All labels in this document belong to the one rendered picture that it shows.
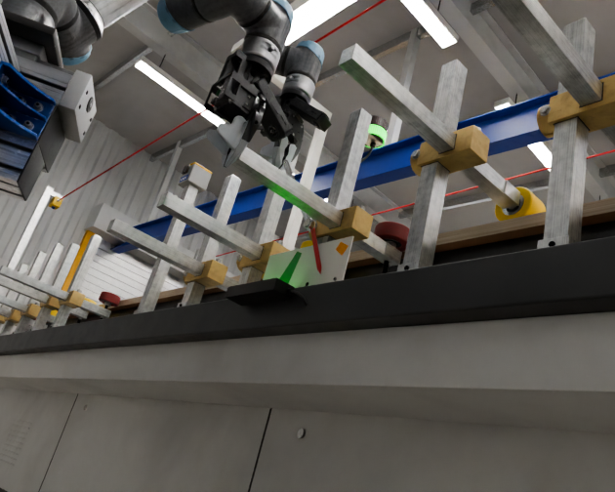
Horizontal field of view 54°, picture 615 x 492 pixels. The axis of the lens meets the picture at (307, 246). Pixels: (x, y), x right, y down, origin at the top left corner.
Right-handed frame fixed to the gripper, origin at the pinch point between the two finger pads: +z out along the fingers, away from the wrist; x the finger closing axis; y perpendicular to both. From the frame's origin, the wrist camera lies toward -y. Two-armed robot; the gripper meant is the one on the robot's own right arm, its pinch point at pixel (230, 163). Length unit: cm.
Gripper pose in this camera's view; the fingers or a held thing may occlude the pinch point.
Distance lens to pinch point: 106.5
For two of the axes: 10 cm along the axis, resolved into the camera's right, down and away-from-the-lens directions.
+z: -2.5, 8.8, -4.0
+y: -7.2, -4.5, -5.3
